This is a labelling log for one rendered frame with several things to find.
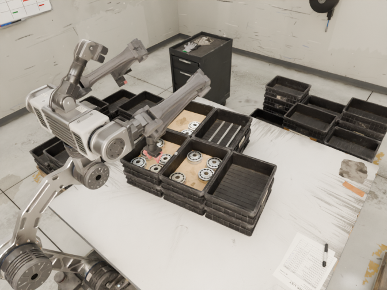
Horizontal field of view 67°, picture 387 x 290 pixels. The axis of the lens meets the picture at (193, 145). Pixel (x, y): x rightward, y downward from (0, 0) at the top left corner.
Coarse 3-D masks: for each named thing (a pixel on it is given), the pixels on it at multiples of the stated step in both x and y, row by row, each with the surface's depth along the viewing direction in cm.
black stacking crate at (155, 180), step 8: (168, 136) 206; (176, 136) 202; (144, 144) 202; (136, 152) 196; (128, 160) 190; (128, 168) 185; (136, 176) 186; (144, 176) 182; (152, 176) 177; (160, 184) 180
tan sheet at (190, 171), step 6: (192, 150) 201; (204, 156) 197; (210, 156) 196; (186, 162) 193; (204, 162) 192; (180, 168) 189; (186, 168) 189; (192, 168) 188; (198, 168) 188; (186, 174) 184; (192, 174) 184; (186, 180) 181; (192, 180) 181; (198, 180) 180; (192, 186) 177; (198, 186) 177
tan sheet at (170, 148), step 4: (164, 140) 211; (168, 144) 207; (172, 144) 207; (176, 144) 207; (164, 148) 204; (168, 148) 204; (172, 148) 204; (176, 148) 203; (164, 152) 201; (168, 152) 201; (172, 152) 200; (140, 156) 199; (152, 160) 196; (148, 164) 193; (152, 164) 193; (148, 168) 190
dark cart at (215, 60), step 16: (176, 48) 326; (208, 48) 322; (224, 48) 325; (176, 64) 329; (192, 64) 310; (208, 64) 314; (224, 64) 340; (176, 80) 343; (224, 80) 354; (208, 96) 340; (224, 96) 370
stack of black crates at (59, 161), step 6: (54, 144) 249; (60, 144) 253; (48, 150) 246; (54, 150) 251; (60, 150) 256; (48, 156) 238; (54, 156) 253; (60, 156) 253; (66, 156) 253; (48, 162) 250; (54, 162) 241; (60, 162) 247; (54, 168) 251; (66, 186) 257
